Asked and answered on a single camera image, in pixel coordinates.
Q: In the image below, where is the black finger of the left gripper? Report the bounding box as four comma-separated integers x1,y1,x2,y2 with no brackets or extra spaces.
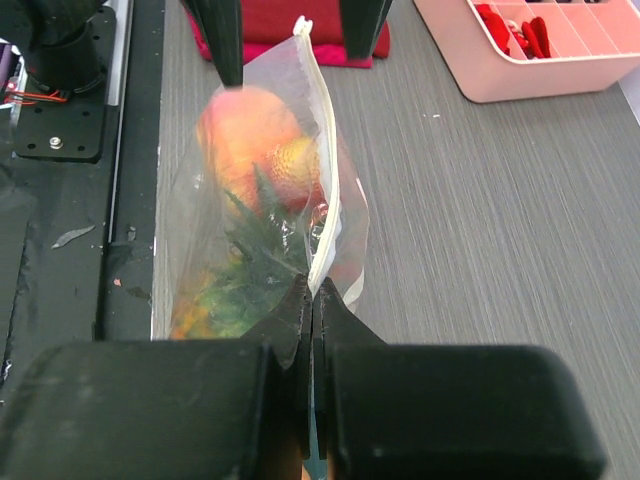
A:
183,0,243,87

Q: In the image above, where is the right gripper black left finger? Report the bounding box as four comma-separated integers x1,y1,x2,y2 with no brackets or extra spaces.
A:
1,276,311,479

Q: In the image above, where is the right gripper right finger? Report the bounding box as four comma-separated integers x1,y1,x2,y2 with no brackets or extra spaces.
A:
312,280,607,479

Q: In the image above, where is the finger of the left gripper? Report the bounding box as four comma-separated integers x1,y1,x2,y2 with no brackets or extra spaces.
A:
339,0,392,59

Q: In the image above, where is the orange toy peach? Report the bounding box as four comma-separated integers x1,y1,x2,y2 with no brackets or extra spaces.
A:
196,86,302,210

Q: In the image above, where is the orange toy pineapple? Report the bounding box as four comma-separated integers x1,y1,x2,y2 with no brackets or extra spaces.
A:
168,166,308,340

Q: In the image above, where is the clear zip top bag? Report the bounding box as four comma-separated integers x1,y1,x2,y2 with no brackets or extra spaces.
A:
151,17,369,340

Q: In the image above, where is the red folded cloth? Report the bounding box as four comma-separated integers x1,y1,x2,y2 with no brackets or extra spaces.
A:
181,1,391,69

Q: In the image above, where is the pink compartment organizer box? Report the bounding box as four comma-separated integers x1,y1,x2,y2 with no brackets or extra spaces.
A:
415,1,639,103

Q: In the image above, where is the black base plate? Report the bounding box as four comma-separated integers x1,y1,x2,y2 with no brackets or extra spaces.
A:
1,1,165,405

